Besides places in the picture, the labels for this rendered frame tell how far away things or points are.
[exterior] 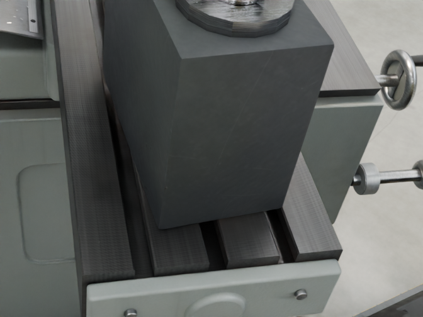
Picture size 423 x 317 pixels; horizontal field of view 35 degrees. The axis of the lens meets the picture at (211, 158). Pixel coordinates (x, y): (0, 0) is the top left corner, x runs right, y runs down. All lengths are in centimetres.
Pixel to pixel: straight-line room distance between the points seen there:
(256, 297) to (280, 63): 22
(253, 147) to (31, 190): 65
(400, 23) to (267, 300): 237
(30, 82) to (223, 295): 50
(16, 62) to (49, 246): 41
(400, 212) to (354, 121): 96
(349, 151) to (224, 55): 76
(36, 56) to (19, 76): 4
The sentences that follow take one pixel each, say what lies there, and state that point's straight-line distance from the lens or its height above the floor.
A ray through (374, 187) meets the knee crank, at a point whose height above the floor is 57.
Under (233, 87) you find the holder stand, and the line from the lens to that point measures 49.
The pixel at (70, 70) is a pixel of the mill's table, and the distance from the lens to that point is 74.
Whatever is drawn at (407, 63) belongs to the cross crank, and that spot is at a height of 74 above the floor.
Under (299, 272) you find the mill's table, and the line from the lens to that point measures 60.
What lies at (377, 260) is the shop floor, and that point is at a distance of 195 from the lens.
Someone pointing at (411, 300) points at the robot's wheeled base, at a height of 59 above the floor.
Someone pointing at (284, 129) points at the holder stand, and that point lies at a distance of 55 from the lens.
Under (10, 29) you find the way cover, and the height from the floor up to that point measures 92.
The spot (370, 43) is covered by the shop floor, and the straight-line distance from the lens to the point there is 273.
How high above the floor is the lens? 145
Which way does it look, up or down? 45 degrees down
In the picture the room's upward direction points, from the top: 11 degrees clockwise
